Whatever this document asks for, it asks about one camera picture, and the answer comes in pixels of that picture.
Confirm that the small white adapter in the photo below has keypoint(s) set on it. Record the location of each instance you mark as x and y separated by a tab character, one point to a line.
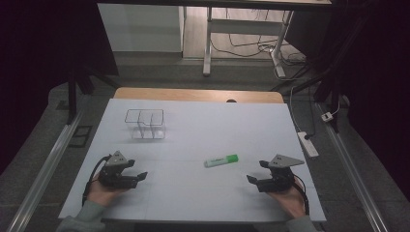
327	116

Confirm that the clear plastic divided organizer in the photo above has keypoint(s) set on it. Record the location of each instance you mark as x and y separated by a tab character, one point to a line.
145	124

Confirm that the black metal stand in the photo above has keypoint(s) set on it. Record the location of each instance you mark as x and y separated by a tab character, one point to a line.
328	87
73	96

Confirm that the white cabinet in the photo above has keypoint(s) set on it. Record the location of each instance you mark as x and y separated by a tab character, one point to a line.
141	27

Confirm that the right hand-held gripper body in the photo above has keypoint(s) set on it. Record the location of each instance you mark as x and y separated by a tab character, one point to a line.
279	180

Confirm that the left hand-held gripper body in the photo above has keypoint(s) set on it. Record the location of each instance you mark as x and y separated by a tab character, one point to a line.
116	177

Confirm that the green highlighter pen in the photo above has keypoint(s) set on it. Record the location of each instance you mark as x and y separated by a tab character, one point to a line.
222	160

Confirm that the person's right hand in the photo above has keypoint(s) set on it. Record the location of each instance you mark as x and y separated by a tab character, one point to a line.
292	201

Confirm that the white desk frame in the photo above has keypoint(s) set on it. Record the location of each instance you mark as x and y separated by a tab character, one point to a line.
245	27

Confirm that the aluminium rail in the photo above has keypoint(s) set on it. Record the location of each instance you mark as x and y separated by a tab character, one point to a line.
348	164
48	161

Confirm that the dark round table knob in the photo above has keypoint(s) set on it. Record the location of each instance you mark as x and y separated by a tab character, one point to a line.
231	101

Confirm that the person's left hand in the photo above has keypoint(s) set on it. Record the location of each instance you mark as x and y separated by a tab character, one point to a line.
101	194

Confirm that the wooden table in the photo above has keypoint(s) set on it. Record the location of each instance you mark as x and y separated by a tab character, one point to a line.
193	94

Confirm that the white power strip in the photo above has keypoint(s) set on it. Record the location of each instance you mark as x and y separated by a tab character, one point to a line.
307	144

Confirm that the white board sheet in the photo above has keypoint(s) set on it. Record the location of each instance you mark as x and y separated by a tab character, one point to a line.
199	135

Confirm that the black square floor frame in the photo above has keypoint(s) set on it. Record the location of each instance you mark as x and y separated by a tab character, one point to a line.
80	136

